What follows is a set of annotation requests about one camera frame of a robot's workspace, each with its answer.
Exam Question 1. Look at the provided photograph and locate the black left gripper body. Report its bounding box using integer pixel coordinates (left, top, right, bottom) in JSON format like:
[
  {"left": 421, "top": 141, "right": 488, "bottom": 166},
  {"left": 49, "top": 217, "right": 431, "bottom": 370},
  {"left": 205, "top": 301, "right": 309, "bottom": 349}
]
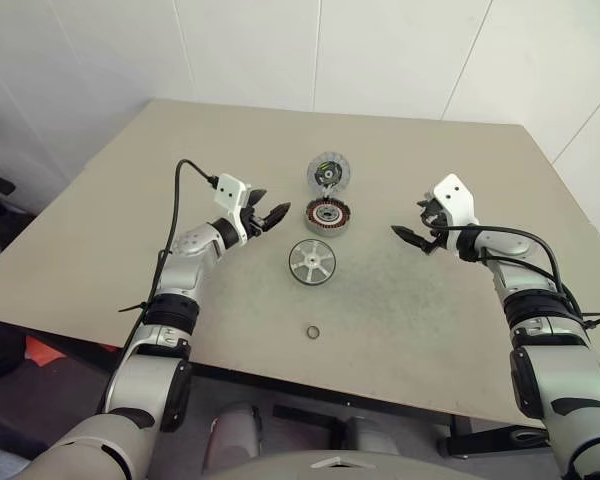
[{"left": 239, "top": 196, "right": 274, "bottom": 241}]

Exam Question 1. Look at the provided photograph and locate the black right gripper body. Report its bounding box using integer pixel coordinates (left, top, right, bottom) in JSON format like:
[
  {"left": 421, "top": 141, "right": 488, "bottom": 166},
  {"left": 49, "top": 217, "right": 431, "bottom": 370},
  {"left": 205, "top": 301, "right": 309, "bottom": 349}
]
[{"left": 417, "top": 194, "right": 454, "bottom": 252}]

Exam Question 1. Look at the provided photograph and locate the copper wound stator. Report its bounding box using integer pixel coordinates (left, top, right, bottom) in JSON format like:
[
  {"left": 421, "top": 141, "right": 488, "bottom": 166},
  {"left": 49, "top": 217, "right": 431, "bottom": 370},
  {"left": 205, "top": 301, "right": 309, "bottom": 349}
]
[{"left": 304, "top": 195, "right": 354, "bottom": 236}]

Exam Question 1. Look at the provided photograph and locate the silver spoked rotor wheel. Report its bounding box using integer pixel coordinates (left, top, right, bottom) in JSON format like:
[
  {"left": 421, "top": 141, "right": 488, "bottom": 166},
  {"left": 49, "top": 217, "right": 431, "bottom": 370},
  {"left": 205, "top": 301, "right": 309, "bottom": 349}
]
[{"left": 286, "top": 237, "right": 338, "bottom": 288}]

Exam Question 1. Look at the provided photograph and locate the red orange floor object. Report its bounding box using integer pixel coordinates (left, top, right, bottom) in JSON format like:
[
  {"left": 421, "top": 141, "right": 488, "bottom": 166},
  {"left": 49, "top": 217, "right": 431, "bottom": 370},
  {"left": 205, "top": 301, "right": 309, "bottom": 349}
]
[{"left": 23, "top": 334, "right": 127, "bottom": 370}]

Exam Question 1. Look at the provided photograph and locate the grey robot torso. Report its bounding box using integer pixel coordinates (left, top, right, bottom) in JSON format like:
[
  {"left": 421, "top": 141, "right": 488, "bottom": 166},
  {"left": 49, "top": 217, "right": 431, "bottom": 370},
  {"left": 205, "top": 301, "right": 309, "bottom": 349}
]
[{"left": 199, "top": 446, "right": 424, "bottom": 480}]

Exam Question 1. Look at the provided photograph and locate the black bag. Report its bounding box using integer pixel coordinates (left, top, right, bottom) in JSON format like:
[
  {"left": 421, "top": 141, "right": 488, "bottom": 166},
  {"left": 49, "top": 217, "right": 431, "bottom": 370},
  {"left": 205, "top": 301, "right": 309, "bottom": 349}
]
[{"left": 0, "top": 319, "right": 29, "bottom": 379}]

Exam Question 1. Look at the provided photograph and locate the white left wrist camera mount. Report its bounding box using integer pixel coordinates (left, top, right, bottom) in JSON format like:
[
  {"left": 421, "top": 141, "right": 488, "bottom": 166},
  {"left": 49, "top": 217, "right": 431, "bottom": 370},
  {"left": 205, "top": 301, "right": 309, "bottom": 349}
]
[{"left": 213, "top": 172, "right": 254, "bottom": 247}]

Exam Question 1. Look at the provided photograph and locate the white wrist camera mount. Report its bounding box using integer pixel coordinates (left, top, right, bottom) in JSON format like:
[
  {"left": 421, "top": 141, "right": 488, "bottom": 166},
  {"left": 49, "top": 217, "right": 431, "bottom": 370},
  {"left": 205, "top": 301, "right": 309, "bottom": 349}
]
[
  {"left": 431, "top": 172, "right": 481, "bottom": 227},
  {"left": 213, "top": 172, "right": 254, "bottom": 247}
]

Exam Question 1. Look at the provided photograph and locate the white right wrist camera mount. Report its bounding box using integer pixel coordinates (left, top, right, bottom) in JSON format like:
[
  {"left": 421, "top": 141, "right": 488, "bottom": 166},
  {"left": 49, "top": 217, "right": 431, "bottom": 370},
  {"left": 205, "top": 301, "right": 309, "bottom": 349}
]
[{"left": 431, "top": 172, "right": 481, "bottom": 227}]

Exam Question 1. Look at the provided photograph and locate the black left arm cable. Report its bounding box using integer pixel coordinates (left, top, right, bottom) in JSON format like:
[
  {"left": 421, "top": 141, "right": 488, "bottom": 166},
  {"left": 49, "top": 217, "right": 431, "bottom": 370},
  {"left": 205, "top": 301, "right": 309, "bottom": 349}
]
[{"left": 97, "top": 158, "right": 221, "bottom": 416}]

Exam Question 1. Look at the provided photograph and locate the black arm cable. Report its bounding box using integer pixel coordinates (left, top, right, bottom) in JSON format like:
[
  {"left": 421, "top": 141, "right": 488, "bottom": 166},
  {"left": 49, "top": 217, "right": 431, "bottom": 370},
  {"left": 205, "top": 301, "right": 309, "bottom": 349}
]
[
  {"left": 97, "top": 158, "right": 221, "bottom": 416},
  {"left": 422, "top": 219, "right": 589, "bottom": 321}
]

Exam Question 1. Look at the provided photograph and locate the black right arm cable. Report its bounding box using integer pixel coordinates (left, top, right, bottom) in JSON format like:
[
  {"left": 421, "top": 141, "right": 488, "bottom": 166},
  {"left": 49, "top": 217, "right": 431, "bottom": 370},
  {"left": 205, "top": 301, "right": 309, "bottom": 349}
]
[{"left": 422, "top": 219, "right": 589, "bottom": 321}]

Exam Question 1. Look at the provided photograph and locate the black table frame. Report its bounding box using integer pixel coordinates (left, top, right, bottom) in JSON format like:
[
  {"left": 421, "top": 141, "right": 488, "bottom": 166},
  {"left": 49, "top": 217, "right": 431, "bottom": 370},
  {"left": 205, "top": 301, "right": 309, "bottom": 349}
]
[{"left": 187, "top": 359, "right": 551, "bottom": 459}]

